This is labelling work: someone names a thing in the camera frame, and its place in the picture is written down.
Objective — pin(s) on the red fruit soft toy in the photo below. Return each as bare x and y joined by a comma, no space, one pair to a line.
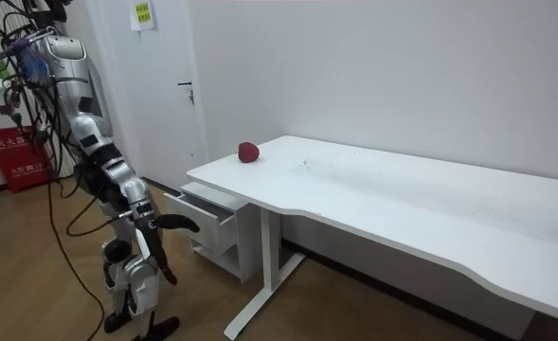
248,152

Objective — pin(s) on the red fire equipment box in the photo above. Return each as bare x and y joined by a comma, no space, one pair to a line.
14,161

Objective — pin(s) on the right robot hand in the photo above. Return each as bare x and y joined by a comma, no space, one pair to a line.
151,241

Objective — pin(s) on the white desk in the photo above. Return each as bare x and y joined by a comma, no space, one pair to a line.
378,189

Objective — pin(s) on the open white drawer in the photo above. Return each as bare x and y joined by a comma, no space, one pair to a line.
208,222

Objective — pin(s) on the white door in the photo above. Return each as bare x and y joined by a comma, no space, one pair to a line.
165,123

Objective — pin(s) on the paper notice with yellow label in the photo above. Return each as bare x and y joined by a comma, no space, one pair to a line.
142,15

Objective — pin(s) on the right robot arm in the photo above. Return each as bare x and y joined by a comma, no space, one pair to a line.
77,71

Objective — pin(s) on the white drawer cabinet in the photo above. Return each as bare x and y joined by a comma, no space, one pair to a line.
247,237

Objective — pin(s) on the keys in door lock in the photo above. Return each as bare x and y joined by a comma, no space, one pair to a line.
192,97

